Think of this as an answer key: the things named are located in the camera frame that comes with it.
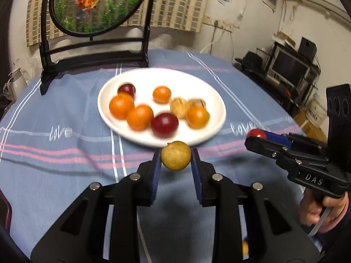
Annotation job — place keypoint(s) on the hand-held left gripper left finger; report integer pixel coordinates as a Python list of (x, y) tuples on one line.
[(156, 169)]

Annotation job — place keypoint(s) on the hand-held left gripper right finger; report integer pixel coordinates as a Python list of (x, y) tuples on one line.
[(197, 169)]

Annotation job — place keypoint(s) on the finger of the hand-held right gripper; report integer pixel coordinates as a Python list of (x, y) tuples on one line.
[(263, 147), (278, 139)]

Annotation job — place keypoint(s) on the red cherry tomato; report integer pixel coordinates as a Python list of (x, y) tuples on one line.
[(257, 133)]

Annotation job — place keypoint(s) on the tan longan fruit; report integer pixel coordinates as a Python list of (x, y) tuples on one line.
[(175, 155)]

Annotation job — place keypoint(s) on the white oval plate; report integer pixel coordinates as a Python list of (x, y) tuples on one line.
[(208, 126)]

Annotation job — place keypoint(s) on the large red plum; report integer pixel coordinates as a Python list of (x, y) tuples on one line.
[(164, 124)]

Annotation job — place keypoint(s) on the yellow-orange tomato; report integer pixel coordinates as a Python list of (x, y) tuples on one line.
[(198, 117)]

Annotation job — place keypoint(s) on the orange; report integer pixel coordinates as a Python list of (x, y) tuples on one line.
[(121, 105), (139, 117), (161, 94)]

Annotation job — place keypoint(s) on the brown passion fruit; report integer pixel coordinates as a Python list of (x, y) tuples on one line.
[(197, 103)]

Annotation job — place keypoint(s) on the dark red plum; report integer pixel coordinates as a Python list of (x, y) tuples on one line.
[(127, 89)]

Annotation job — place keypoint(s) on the person's right hand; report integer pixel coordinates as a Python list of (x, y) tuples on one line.
[(309, 211)]

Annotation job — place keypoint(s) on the cardboard box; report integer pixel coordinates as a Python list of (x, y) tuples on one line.
[(305, 124)]

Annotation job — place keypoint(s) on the white plastic bucket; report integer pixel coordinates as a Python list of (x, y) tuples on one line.
[(316, 112)]

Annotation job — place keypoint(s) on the black media stand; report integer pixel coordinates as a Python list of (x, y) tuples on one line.
[(263, 78)]

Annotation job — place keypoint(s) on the black computer monitor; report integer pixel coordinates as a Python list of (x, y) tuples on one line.
[(290, 65)]

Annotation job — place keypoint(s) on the black hat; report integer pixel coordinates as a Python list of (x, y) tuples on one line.
[(253, 59)]

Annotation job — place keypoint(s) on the blue plaid tablecloth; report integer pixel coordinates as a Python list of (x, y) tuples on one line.
[(68, 169)]

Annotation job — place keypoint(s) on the black speaker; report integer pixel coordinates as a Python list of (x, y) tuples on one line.
[(307, 46)]

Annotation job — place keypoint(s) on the white power strip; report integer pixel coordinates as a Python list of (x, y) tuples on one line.
[(222, 25)]

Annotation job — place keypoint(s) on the checked beige curtain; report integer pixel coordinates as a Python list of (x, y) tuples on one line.
[(178, 5)]

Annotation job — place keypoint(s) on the white kettle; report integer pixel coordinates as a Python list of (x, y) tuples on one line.
[(16, 79)]

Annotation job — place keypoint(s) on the round goldfish screen black stand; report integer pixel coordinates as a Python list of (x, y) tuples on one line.
[(96, 5)]

